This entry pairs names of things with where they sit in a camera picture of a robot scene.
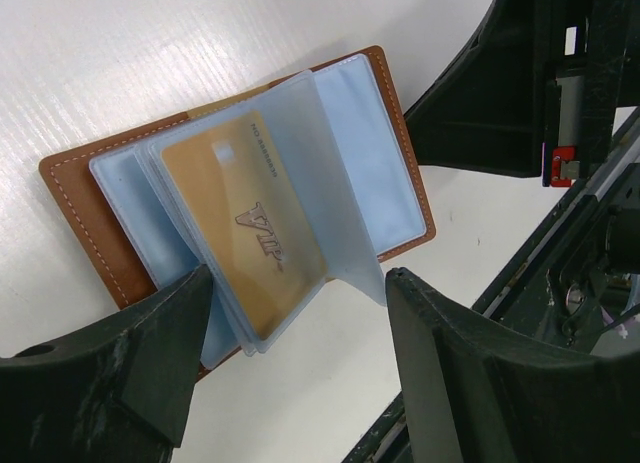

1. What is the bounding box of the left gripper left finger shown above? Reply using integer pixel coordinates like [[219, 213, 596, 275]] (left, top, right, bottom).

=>
[[1, 266, 213, 462]]

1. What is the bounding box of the brown leather card holder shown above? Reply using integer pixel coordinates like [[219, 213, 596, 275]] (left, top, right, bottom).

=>
[[38, 46, 436, 373]]

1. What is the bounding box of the gold VIP card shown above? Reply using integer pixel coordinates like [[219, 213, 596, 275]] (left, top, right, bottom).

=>
[[150, 110, 327, 348]]

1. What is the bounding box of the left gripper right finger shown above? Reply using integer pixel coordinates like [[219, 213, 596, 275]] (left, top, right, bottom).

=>
[[386, 268, 639, 462]]

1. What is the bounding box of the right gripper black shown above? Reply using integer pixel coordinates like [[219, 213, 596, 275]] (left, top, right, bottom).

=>
[[405, 0, 639, 188]]

